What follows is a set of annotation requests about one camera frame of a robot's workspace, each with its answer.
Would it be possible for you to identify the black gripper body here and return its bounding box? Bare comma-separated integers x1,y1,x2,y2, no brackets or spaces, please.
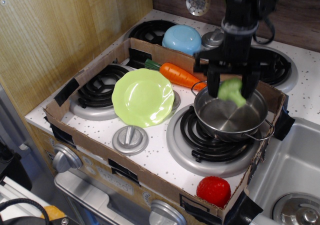
192,31,281,76

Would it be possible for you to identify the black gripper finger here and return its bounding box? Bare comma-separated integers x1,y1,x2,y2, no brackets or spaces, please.
241,66,261,99
206,65,220,98

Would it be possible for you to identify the green toy broccoli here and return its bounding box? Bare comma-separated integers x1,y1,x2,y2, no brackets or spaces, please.
217,77,247,108

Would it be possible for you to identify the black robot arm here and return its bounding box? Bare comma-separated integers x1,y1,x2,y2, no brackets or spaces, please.
193,0,278,99

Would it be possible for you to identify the stainless steel pan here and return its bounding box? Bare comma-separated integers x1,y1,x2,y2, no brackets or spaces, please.
191,87,275,143

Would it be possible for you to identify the back silver stove knob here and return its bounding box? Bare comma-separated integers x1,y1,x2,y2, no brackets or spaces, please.
201,28,224,49

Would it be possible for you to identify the silver stove knob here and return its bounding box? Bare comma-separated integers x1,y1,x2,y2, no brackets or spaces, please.
201,28,224,49
112,125,149,156

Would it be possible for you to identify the back right black burner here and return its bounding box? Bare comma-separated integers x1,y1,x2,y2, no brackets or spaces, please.
252,45,299,94

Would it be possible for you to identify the orange toy carrot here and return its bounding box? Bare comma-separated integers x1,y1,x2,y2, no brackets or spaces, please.
144,59,207,91

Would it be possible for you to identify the light blue plastic bowl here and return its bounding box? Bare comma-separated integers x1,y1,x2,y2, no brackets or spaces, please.
162,25,202,56

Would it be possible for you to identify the hanging silver strainer ladle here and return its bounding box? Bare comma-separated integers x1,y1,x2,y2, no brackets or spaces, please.
185,0,211,17

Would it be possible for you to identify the light green plastic plate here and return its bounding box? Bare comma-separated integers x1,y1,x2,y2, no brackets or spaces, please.
111,68,175,128

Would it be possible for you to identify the back left black burner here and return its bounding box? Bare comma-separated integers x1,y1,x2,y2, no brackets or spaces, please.
123,20,176,46

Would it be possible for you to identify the grey toy sink basin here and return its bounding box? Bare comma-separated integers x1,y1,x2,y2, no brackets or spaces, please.
248,118,320,225

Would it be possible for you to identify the front silver stove knob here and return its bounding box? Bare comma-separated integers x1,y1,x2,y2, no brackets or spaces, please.
112,125,149,156

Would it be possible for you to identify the front left black burner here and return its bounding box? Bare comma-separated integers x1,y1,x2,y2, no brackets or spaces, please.
69,63,134,121

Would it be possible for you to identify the brown cardboard fence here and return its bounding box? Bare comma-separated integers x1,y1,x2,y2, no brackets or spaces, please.
43,37,296,225

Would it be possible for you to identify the silver sink drain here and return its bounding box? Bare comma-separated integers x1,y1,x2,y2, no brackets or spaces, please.
270,192,320,225

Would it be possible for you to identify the right silver oven knob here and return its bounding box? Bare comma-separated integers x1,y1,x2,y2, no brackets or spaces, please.
149,199,187,225

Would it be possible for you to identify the silver oven knob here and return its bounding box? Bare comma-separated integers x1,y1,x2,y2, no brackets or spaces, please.
52,143,83,173
149,199,187,225

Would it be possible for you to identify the left silver oven knob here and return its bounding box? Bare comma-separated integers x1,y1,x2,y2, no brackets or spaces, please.
52,143,83,173

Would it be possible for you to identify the yellow object at bottom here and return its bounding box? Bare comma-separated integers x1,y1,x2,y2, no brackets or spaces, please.
44,205,66,221

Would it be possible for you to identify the silver oven door handle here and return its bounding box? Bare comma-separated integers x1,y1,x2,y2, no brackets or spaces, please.
54,171,132,225

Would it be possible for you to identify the black cable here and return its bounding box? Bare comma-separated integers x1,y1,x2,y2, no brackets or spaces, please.
0,197,51,225

